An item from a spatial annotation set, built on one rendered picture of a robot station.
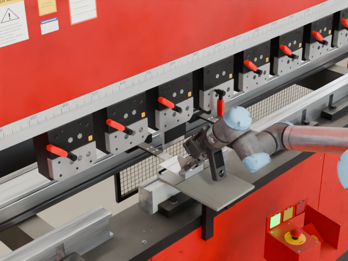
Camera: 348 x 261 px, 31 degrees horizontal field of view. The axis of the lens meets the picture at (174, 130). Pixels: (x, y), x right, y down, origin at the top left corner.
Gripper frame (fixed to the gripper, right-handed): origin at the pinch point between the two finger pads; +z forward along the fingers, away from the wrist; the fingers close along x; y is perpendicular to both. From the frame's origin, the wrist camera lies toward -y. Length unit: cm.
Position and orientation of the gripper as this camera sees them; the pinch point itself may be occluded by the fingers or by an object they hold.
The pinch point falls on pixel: (189, 170)
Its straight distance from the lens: 209.7
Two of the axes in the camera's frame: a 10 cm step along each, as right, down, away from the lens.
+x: -7.1, 3.5, -6.1
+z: -4.4, 4.5, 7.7
